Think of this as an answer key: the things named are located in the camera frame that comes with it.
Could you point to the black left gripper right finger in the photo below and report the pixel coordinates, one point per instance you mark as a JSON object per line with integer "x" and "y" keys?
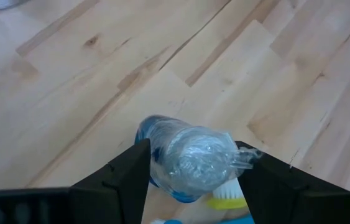
{"x": 286, "y": 199}

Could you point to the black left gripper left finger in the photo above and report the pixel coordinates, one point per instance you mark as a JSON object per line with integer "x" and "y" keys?
{"x": 118, "y": 193}

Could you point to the blue dish brush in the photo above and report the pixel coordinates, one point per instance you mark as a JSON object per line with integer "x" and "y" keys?
{"x": 173, "y": 222}

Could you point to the yellow-green dish brush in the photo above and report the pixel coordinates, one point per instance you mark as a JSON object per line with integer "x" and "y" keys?
{"x": 224, "y": 203}

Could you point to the blue dish soap bottle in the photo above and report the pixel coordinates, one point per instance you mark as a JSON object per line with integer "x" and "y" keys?
{"x": 193, "y": 155}

